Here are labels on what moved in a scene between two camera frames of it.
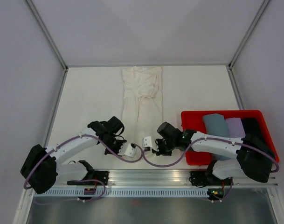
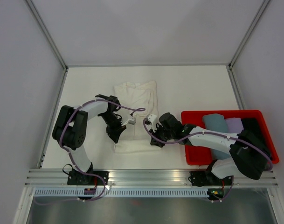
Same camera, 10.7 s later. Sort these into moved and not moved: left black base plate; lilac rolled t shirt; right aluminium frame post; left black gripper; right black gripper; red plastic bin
Moved: right black gripper; left black gripper
Not moved: red plastic bin; right aluminium frame post; lilac rolled t shirt; left black base plate
